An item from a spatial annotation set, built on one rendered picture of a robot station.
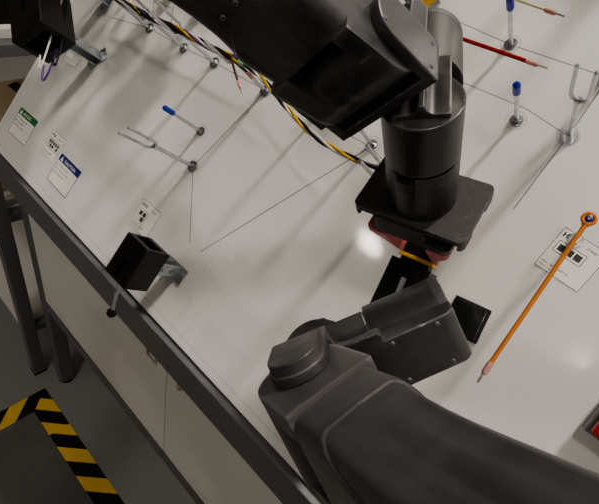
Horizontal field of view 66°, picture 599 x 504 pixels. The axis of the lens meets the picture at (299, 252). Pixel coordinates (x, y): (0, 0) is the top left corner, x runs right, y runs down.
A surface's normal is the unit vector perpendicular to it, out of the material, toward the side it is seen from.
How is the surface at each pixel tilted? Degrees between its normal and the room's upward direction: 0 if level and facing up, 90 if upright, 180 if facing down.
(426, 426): 41
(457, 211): 31
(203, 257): 53
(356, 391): 46
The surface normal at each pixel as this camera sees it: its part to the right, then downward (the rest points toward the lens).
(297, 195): -0.42, -0.16
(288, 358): -0.44, -0.88
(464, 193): -0.22, -0.51
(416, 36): 0.64, -0.29
